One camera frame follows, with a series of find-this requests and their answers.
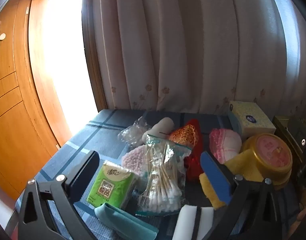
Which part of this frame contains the green tissue pack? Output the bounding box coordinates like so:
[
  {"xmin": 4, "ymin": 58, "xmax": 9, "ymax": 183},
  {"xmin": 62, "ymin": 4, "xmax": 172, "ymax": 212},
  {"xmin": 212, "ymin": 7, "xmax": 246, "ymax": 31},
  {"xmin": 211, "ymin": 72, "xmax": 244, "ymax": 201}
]
[{"xmin": 86, "ymin": 160, "xmax": 138, "ymax": 209}]

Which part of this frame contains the bag of cotton swabs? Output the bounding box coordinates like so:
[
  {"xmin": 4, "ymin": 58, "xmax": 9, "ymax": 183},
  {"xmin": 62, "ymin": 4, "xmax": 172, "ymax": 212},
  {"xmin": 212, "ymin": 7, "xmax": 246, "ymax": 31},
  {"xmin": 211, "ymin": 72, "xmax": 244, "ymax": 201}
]
[{"xmin": 135, "ymin": 134, "xmax": 192, "ymax": 217}]

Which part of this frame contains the blue plaid bed sheet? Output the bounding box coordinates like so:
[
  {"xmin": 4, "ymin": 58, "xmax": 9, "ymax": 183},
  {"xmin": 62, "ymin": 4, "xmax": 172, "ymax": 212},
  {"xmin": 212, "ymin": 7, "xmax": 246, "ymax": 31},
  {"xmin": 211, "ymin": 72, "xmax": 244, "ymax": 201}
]
[{"xmin": 15, "ymin": 109, "xmax": 303, "ymax": 240}]

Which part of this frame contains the pink and white knitted cloth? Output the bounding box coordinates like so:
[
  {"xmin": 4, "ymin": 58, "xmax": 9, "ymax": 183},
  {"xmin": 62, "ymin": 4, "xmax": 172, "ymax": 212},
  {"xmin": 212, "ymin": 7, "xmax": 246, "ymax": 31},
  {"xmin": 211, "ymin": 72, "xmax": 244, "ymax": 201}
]
[{"xmin": 209, "ymin": 128, "xmax": 242, "ymax": 164}]

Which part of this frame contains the red embroidered pouch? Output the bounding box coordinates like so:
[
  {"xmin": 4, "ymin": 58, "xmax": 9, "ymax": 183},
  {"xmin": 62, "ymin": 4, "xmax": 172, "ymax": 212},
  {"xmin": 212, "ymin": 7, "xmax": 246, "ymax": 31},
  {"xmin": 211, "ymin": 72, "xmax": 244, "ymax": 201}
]
[{"xmin": 168, "ymin": 119, "xmax": 206, "ymax": 180}]

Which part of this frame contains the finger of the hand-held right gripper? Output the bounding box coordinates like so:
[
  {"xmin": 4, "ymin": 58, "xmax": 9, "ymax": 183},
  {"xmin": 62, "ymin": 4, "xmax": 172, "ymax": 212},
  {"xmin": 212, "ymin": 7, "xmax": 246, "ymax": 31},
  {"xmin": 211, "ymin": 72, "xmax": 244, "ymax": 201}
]
[{"xmin": 288, "ymin": 120, "xmax": 306, "ymax": 160}]

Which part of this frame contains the pale yellow tissue box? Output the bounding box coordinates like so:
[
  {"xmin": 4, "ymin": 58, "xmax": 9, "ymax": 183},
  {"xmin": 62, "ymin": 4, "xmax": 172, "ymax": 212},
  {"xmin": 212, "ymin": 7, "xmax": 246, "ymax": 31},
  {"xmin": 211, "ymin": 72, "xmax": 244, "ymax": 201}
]
[{"xmin": 227, "ymin": 101, "xmax": 276, "ymax": 139}]

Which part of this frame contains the pale floral curtain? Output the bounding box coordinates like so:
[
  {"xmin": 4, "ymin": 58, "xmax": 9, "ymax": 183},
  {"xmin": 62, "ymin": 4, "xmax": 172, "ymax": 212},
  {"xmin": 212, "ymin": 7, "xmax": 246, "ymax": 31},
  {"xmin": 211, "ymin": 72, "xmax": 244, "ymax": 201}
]
[{"xmin": 82, "ymin": 0, "xmax": 306, "ymax": 120}]

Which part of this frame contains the teal cloth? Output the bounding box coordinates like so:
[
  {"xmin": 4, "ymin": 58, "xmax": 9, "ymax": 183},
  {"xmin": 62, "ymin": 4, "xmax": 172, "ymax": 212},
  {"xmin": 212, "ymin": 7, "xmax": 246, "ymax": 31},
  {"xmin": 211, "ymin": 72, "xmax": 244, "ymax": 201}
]
[{"xmin": 94, "ymin": 203, "xmax": 159, "ymax": 240}]

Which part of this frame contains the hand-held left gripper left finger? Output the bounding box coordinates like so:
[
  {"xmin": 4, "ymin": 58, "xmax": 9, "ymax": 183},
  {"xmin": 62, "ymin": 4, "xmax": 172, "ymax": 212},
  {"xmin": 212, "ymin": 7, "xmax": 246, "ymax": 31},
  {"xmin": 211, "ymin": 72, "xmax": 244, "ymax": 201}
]
[{"xmin": 17, "ymin": 150, "xmax": 101, "ymax": 240}]

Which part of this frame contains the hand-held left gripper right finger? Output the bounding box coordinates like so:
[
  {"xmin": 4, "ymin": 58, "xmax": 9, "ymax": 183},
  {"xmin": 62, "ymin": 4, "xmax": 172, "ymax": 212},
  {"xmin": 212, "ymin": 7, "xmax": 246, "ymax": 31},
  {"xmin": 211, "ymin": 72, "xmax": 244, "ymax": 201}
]
[{"xmin": 200, "ymin": 151, "xmax": 302, "ymax": 240}]

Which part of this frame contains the gold tin with pink lid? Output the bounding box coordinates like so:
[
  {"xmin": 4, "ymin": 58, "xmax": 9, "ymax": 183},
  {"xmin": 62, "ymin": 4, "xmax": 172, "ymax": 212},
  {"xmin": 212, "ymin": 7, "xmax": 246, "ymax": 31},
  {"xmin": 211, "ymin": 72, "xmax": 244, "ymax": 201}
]
[{"xmin": 240, "ymin": 133, "xmax": 293, "ymax": 190}]

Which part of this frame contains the clear plastic bag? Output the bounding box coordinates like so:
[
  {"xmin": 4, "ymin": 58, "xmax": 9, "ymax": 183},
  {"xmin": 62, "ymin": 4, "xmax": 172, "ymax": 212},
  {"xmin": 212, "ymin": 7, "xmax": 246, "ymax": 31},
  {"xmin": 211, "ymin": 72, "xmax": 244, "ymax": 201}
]
[{"xmin": 118, "ymin": 116, "xmax": 153, "ymax": 147}]

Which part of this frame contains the pink fluffy puff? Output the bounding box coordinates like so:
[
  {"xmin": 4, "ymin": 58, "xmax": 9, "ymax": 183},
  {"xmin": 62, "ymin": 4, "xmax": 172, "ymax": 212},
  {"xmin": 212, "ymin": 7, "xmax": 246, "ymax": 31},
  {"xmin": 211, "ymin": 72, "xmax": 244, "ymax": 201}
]
[{"xmin": 121, "ymin": 145, "xmax": 153, "ymax": 178}]

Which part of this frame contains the yellow sponge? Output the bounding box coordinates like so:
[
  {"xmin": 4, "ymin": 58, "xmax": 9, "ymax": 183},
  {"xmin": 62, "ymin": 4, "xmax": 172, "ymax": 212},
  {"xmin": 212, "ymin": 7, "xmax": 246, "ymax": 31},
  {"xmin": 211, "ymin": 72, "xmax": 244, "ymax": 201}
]
[{"xmin": 199, "ymin": 152, "xmax": 253, "ymax": 209}]

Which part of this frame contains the beige towel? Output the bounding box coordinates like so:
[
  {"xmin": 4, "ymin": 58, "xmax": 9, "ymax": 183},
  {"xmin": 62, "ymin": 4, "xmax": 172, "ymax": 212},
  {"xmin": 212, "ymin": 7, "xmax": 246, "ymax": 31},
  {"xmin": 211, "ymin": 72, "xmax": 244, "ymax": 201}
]
[{"xmin": 142, "ymin": 117, "xmax": 175, "ymax": 145}]

